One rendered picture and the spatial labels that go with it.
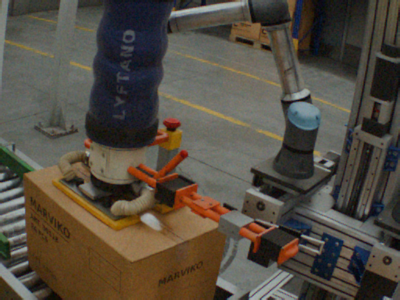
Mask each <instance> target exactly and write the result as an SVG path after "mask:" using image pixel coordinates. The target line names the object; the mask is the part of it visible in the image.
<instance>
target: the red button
mask: <svg viewBox="0 0 400 300"><path fill-rule="evenodd" d="M163 124H164V125H165V126H166V130H167V131H169V132H175V131H176V129H177V128H178V127H180V126H181V122H180V121H179V120H177V119H174V118H166V119H164V121H163Z"/></svg>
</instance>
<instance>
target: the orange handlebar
mask: <svg viewBox="0 0 400 300"><path fill-rule="evenodd" d="M168 141H169V134H168V133H164V132H162V131H160V130H158V133H157V135H156V139H155V141H154V142H153V143H152V144H151V145H148V147H149V146H152V145H160V144H162V143H165V142H168ZM91 143H92V140H91V139H86V140H85V141H84V147H86V148H88V149H90V145H91ZM139 167H141V168H142V169H143V170H145V171H147V172H149V173H151V174H152V175H153V176H155V175H156V174H157V173H158V172H156V171H154V170H153V169H152V168H150V167H148V166H144V165H143V164H140V165H139ZM127 172H128V173H130V174H132V175H134V176H135V177H136V178H138V179H140V180H142V181H144V182H145V183H146V184H148V185H150V186H153V187H154V188H155V182H156V180H155V179H154V178H152V177H150V176H148V175H146V174H144V173H142V172H141V171H140V170H137V169H136V168H134V167H133V166H129V168H128V169H127ZM180 203H182V204H184V205H185V206H187V207H190V208H192V210H191V212H193V213H194V214H195V215H199V216H200V217H202V218H204V219H205V218H207V217H208V218H209V219H211V220H213V221H215V222H217V223H219V220H220V216H222V215H223V214H224V213H229V212H231V211H230V210H228V209H225V208H224V207H222V206H220V204H221V203H220V202H218V201H216V200H215V199H214V198H210V197H208V196H205V197H203V196H201V195H199V194H197V193H195V192H194V191H193V192H192V193H190V196H189V198H187V197H185V196H181V197H180ZM248 229H249V230H248ZM248 229H246V228H244V227H243V228H241V230H240V231H239V232H238V233H239V234H240V235H242V236H243V237H244V238H247V239H249V240H250V241H252V242H254V243H255V241H256V238H257V235H258V234H260V233H262V232H263V231H265V230H266V229H265V228H263V227H261V226H259V225H257V224H255V223H251V224H250V226H249V228H248ZM297 253H298V246H297V245H294V247H293V248H291V249H288V251H286V252H285V254H284V257H285V258H290V257H292V256H295V255H297Z"/></svg>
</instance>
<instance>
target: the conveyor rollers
mask: <svg viewBox="0 0 400 300"><path fill-rule="evenodd" d="M24 206H25V202H24V182H23V179H22V178H20V177H18V175H16V174H15V173H14V172H13V171H11V169H9V168H7V167H6V166H5V165H4V164H3V163H1V162H0V232H1V233H2V234H3V235H4V236H5V237H6V238H8V237H10V238H8V240H9V241H10V249H11V250H12V249H14V248H18V247H21V246H22V245H26V244H27V237H26V232H25V233H22V232H24V231H26V226H25V220H24V219H25V213H24ZM13 210H14V211H13ZM2 214H3V215H2ZM19 220H20V221H19ZM16 221H17V222H16ZM18 221H19V222H18ZM11 223H12V224H11ZM7 224H8V225H7ZM6 225H7V226H6ZM3 226H4V227H3ZM19 233H22V234H19ZM15 234H18V235H16V236H14V237H11V236H13V235H15ZM11 257H12V258H10V259H5V258H4V257H3V256H2V255H0V263H1V264H3V266H4V267H6V266H9V265H12V264H14V263H17V262H20V261H21V260H22V261H23V260H24V259H27V258H28V255H27V246H24V247H23V248H18V249H17V250H14V251H11ZM7 270H8V271H9V272H10V273H11V274H12V275H13V276H14V277H15V278H18V277H22V276H25V275H27V274H29V273H33V272H34V271H33V270H32V268H31V267H30V266H29V265H28V261H26V262H23V263H20V264H17V265H15V266H11V267H9V268H7ZM19 282H20V283H21V284H23V285H24V287H25V288H27V290H32V289H34V288H37V287H40V286H42V285H43V284H46V283H45V281H44V280H42V279H41V278H40V277H39V276H38V275H37V274H35V275H31V276H30V277H26V278H23V279H22V280H19ZM32 294H33V295H35V297H36V298H37V299H39V300H52V299H54V298H57V297H59V296H58V295H57V294H56V293H55V292H54V291H53V290H52V289H51V288H50V287H45V288H42V289H41V290H39V291H36V292H34V293H32Z"/></svg>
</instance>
